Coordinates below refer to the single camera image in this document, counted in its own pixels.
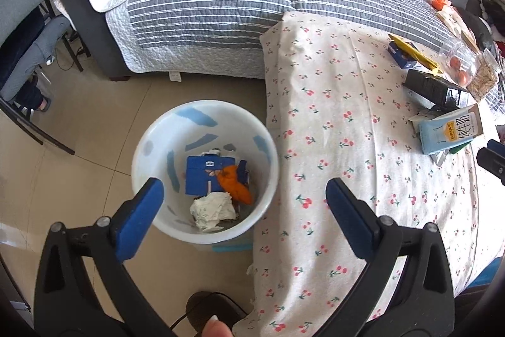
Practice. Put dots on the white blue-patterned trash bin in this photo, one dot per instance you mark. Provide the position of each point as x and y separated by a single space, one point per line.
187 148

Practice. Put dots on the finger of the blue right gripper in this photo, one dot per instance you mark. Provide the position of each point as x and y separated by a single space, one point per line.
492 160
496 147

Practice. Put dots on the blue snack box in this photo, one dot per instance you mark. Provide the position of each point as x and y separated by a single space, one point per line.
201 173

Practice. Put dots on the orange peel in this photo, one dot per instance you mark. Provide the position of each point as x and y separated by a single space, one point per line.
229 182

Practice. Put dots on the small blue box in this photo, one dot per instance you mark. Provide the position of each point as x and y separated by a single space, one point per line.
402 59

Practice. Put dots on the cherry print tablecloth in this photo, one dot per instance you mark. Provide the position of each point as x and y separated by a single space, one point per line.
337 108

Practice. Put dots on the pile of clothes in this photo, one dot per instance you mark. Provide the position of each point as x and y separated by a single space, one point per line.
487 24

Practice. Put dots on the glass jar with sticks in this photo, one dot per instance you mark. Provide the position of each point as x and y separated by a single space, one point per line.
486 76

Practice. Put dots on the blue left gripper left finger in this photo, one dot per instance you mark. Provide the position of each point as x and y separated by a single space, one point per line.
130 223

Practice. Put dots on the yellow snack wrapper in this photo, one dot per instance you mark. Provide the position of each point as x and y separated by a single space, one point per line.
415 54

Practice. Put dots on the pale green paper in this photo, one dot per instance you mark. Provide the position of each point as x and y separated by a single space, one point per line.
210 210

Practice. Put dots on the clear jar with tomatoes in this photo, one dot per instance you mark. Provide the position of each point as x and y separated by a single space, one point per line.
459 62

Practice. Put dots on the grey striped quilt cover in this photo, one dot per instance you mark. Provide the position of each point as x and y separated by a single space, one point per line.
221 37

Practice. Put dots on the black plastic tray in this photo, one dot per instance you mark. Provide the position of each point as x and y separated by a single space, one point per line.
446 96

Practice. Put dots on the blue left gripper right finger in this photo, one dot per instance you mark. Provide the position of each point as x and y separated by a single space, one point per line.
355 218

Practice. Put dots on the light blue milk carton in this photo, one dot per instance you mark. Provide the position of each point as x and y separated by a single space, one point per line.
455 128

